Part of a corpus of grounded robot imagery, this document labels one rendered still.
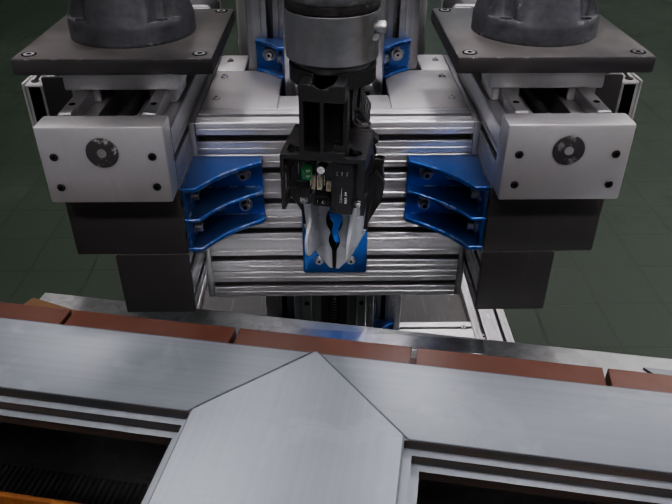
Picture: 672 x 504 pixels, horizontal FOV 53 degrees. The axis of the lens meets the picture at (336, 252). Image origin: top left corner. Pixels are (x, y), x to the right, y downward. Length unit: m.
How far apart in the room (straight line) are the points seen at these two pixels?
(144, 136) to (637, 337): 1.67
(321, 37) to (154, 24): 0.35
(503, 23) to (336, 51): 0.36
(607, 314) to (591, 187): 1.41
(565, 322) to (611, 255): 0.44
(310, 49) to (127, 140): 0.28
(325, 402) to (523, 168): 0.34
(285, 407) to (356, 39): 0.30
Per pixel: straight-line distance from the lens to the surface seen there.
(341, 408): 0.59
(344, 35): 0.53
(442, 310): 1.74
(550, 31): 0.85
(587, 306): 2.21
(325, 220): 0.65
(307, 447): 0.56
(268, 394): 0.61
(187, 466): 0.56
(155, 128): 0.74
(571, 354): 0.94
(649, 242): 2.61
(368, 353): 0.67
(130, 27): 0.84
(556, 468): 0.59
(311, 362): 0.63
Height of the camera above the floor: 1.27
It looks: 33 degrees down
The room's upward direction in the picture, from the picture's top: straight up
